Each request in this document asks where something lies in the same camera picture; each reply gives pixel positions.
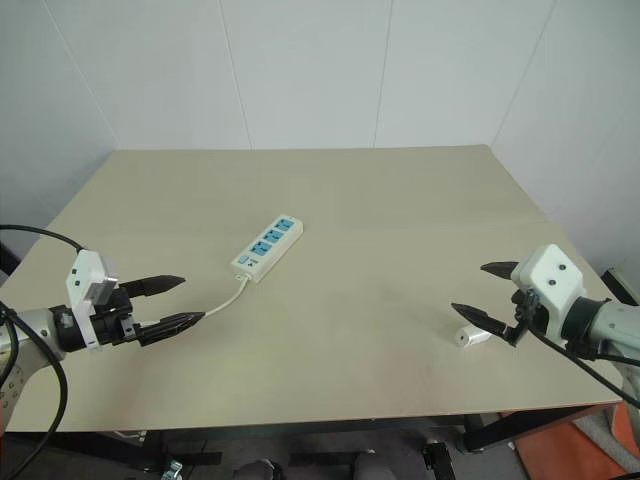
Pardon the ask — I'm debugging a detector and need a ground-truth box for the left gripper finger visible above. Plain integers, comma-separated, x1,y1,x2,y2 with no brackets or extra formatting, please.
135,311,208,348
119,273,188,300

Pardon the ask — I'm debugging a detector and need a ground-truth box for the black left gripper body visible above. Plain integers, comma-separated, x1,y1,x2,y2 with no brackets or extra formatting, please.
92,287,145,347

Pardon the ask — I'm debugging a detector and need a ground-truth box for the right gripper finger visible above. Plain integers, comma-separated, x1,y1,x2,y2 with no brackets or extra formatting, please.
480,260,522,284
450,301,508,337

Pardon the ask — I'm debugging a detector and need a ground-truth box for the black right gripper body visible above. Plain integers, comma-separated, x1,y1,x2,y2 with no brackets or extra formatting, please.
504,287,547,349

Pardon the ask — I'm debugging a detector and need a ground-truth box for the white cylindrical plug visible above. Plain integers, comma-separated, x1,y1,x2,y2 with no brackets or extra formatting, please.
453,323,495,350

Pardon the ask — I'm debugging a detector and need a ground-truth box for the white blue power strip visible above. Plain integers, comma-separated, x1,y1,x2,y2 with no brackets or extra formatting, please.
229,213,305,285

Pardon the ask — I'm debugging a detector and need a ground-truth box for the orange floor mat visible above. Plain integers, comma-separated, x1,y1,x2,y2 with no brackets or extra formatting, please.
513,401,640,480

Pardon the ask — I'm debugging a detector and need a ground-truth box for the dark rounded shape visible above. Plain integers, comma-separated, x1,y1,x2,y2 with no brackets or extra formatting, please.
233,459,279,480
351,451,397,480

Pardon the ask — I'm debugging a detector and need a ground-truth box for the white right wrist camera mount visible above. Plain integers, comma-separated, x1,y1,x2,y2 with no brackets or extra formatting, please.
510,243,588,347

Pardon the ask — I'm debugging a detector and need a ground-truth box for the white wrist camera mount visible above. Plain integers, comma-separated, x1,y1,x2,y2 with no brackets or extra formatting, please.
510,243,588,347
64,248,120,353

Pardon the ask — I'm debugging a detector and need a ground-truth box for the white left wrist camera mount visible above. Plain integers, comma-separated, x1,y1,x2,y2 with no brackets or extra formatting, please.
64,248,120,353

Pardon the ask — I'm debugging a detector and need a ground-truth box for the white power strip cord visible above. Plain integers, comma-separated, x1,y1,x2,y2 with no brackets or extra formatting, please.
201,276,252,319

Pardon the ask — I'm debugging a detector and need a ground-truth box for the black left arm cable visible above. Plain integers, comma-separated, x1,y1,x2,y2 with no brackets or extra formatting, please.
0,224,85,480

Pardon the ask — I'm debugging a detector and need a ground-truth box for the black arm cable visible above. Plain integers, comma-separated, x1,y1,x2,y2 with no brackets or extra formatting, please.
531,327,640,407
0,224,85,480

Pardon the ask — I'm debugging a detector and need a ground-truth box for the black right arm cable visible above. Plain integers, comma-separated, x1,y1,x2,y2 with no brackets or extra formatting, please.
531,327,640,407

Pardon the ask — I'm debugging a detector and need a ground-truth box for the black frame beside table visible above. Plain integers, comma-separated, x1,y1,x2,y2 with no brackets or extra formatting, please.
599,266,640,305

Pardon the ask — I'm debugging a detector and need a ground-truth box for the black metal table frame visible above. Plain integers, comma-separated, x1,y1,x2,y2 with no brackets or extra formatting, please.
114,403,624,474

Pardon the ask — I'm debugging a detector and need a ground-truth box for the black bracket under table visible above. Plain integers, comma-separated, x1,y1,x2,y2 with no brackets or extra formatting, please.
421,441,455,480

